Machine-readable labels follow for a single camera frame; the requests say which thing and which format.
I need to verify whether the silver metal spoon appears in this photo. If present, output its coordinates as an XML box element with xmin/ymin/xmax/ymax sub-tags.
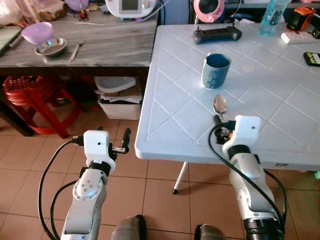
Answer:
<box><xmin>68</xmin><ymin>40</ymin><xmax>86</xmax><ymax>63</ymax></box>
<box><xmin>213</xmin><ymin>94</ymin><xmax>228</xmax><ymax>120</ymax></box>

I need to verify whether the white plastic storage bin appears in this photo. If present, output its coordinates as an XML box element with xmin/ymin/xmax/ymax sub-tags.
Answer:
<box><xmin>93</xmin><ymin>76</ymin><xmax>144</xmax><ymax>121</ymax></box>

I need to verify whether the blue plastic cup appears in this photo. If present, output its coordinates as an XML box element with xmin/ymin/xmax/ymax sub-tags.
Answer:
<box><xmin>201</xmin><ymin>53</ymin><xmax>232</xmax><ymax>90</ymax></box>

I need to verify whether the white plastic folding table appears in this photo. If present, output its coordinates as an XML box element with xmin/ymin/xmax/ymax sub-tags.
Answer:
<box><xmin>135</xmin><ymin>22</ymin><xmax>320</xmax><ymax>195</ymax></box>

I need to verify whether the red plastic stool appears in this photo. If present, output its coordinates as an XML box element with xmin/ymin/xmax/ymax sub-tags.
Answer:
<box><xmin>2</xmin><ymin>75</ymin><xmax>84</xmax><ymax>140</ymax></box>

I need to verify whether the grey left robot leg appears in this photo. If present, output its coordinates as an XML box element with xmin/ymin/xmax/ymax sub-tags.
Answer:
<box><xmin>110</xmin><ymin>214</ymin><xmax>148</xmax><ymax>240</ymax></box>

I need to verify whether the grey robot leg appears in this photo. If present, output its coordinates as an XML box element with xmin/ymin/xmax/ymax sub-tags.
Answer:
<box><xmin>193</xmin><ymin>223</ymin><xmax>229</xmax><ymax>240</ymax></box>
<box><xmin>110</xmin><ymin>214</ymin><xmax>148</xmax><ymax>240</ymax></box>

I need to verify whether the black handheld controller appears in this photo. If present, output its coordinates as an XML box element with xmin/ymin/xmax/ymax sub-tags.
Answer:
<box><xmin>193</xmin><ymin>26</ymin><xmax>243</xmax><ymax>45</ymax></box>

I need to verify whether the grey wooden table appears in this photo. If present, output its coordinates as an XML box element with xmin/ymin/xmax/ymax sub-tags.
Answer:
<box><xmin>0</xmin><ymin>11</ymin><xmax>160</xmax><ymax>137</ymax></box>

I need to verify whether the stainless steel dish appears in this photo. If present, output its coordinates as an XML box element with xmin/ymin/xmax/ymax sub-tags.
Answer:
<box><xmin>35</xmin><ymin>38</ymin><xmax>68</xmax><ymax>58</ymax></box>

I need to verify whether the grey right robot leg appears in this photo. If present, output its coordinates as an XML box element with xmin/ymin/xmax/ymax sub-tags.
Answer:
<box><xmin>193</xmin><ymin>223</ymin><xmax>229</xmax><ymax>240</ymax></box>

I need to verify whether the black box with yellow print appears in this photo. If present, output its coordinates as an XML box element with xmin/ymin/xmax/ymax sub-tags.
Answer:
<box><xmin>303</xmin><ymin>51</ymin><xmax>320</xmax><ymax>68</ymax></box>

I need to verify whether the pink round appliance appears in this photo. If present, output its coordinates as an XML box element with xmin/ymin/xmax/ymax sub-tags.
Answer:
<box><xmin>193</xmin><ymin>0</ymin><xmax>226</xmax><ymax>24</ymax></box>

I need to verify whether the white power strip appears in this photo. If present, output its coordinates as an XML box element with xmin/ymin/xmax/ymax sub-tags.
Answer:
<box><xmin>280</xmin><ymin>31</ymin><xmax>316</xmax><ymax>45</ymax></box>

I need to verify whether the turquoise water bottle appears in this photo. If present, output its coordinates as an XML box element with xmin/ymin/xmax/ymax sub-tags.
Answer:
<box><xmin>258</xmin><ymin>0</ymin><xmax>291</xmax><ymax>37</ymax></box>

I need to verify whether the purple plastic bowl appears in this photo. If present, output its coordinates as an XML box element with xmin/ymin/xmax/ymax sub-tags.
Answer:
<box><xmin>21</xmin><ymin>22</ymin><xmax>55</xmax><ymax>45</ymax></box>

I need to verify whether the white kitchen appliance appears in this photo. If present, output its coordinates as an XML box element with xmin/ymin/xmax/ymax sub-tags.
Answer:
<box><xmin>104</xmin><ymin>0</ymin><xmax>162</xmax><ymax>20</ymax></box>

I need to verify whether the purple plastic container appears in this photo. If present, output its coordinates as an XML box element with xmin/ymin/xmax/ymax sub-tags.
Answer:
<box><xmin>64</xmin><ymin>0</ymin><xmax>90</xmax><ymax>12</ymax></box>

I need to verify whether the dark green tray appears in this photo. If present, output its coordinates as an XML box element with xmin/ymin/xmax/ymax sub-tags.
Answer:
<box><xmin>0</xmin><ymin>26</ymin><xmax>24</xmax><ymax>57</ymax></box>

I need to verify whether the orange and black device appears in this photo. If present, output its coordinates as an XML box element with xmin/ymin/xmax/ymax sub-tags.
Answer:
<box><xmin>285</xmin><ymin>6</ymin><xmax>317</xmax><ymax>32</ymax></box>

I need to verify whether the brown woven basket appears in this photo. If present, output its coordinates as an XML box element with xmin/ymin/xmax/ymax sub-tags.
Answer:
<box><xmin>17</xmin><ymin>0</ymin><xmax>69</xmax><ymax>22</ymax></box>

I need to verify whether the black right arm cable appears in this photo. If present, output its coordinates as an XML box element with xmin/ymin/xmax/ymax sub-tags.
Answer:
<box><xmin>208</xmin><ymin>124</ymin><xmax>289</xmax><ymax>227</ymax></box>

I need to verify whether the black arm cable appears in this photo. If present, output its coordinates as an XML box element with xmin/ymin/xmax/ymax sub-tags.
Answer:
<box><xmin>208</xmin><ymin>124</ymin><xmax>289</xmax><ymax>227</ymax></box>
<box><xmin>37</xmin><ymin>136</ymin><xmax>87</xmax><ymax>240</ymax></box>

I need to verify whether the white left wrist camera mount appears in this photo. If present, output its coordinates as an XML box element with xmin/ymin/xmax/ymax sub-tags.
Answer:
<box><xmin>82</xmin><ymin>130</ymin><xmax>111</xmax><ymax>164</ymax></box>

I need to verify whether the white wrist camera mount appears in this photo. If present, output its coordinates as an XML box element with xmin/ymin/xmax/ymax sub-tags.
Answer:
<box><xmin>82</xmin><ymin>130</ymin><xmax>111</xmax><ymax>164</ymax></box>
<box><xmin>222</xmin><ymin>115</ymin><xmax>263</xmax><ymax>157</ymax></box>

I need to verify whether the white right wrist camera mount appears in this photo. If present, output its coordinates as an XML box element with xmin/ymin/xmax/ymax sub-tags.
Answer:
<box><xmin>222</xmin><ymin>115</ymin><xmax>263</xmax><ymax>157</ymax></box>

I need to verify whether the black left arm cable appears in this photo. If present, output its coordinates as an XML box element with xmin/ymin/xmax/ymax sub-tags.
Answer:
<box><xmin>37</xmin><ymin>136</ymin><xmax>87</xmax><ymax>240</ymax></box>

